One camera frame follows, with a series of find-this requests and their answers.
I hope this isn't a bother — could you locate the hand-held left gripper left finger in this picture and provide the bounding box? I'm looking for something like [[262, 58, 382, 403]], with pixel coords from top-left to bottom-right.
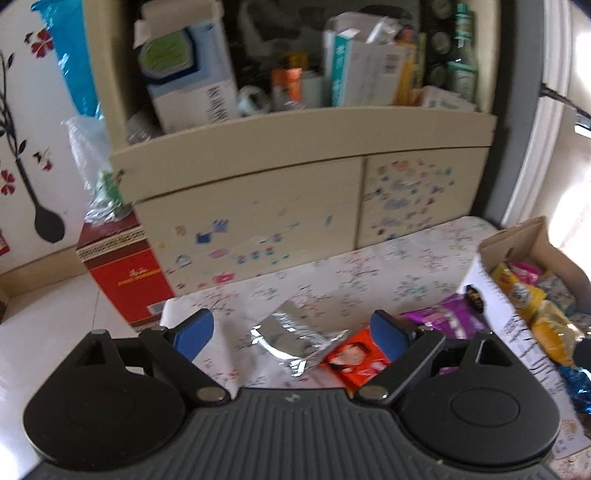
[[76, 308, 232, 406]]

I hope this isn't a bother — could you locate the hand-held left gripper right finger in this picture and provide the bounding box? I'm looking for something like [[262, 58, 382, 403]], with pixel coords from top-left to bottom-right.
[[353, 309, 515, 404]]

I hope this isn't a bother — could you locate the red snack packet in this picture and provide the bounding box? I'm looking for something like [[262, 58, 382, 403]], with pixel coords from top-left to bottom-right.
[[318, 325, 393, 388]]

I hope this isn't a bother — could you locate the purple snack packet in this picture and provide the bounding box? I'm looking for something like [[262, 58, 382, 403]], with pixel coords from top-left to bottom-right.
[[401, 294, 492, 374]]

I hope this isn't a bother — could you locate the silver foil snack packet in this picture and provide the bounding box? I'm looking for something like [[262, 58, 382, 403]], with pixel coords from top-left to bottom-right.
[[249, 299, 349, 378]]

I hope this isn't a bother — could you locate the white cardboard box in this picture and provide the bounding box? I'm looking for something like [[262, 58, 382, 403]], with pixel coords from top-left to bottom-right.
[[455, 216, 591, 462]]

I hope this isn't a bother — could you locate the pink snack packet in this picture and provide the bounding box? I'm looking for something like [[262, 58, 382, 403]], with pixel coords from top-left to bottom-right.
[[507, 261, 541, 284]]

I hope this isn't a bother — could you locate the croissant print snack packet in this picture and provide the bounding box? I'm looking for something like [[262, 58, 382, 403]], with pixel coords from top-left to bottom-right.
[[531, 300, 585, 365]]

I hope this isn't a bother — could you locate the pale speckled snack packet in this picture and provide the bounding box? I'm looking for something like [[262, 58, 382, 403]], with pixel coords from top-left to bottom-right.
[[538, 272, 578, 315]]

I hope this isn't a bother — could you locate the blue foil snack packet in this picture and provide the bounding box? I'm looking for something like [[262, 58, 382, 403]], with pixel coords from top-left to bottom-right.
[[558, 364, 591, 416]]

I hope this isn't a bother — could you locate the red cardboard box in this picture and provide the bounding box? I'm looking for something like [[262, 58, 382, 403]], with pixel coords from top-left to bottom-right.
[[76, 212, 176, 328]]

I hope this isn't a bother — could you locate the wooden cabinet with stickers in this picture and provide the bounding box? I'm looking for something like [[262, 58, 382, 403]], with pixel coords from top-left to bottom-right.
[[83, 0, 502, 296]]

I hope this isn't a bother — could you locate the clear bag of greens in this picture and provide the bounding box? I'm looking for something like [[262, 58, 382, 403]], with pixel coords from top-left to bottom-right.
[[67, 115, 137, 224]]

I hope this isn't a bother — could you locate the white and blue carton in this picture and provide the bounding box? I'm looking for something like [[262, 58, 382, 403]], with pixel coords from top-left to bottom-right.
[[134, 0, 238, 134]]

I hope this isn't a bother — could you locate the white tape roll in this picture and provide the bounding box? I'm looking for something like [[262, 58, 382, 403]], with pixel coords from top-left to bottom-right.
[[238, 85, 271, 116]]

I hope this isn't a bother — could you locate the white small box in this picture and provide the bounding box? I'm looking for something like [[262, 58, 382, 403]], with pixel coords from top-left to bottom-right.
[[422, 85, 476, 112]]

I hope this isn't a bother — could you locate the orange small box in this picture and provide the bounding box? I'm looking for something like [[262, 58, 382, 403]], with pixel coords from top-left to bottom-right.
[[271, 67, 303, 112]]

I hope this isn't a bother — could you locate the yellow flat box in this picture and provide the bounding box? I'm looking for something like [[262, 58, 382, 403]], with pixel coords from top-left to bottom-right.
[[394, 41, 423, 104]]

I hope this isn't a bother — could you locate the white and teal box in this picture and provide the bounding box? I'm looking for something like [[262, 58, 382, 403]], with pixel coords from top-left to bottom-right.
[[323, 14, 416, 107]]

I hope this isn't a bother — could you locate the green glass bottle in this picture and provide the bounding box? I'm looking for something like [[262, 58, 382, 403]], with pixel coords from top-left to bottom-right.
[[445, 2, 478, 102]]

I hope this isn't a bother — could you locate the blue plastic bag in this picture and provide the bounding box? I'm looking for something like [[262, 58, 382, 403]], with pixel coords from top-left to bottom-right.
[[32, 0, 100, 118]]

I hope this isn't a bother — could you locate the black window handle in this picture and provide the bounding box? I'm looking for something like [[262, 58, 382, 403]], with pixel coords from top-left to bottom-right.
[[539, 82, 591, 116]]

